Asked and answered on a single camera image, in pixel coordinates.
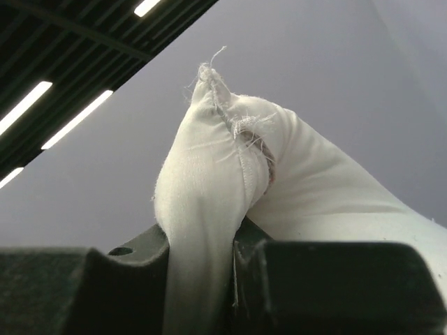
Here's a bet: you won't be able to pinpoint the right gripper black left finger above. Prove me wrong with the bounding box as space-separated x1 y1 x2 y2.
1 225 169 334

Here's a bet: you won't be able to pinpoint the white pillow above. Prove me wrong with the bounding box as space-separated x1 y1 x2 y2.
153 63 446 334

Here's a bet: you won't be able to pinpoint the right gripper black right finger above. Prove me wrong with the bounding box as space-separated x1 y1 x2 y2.
231 220 446 334

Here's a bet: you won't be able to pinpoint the ceiling light strips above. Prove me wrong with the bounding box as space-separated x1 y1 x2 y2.
0 0 163 191

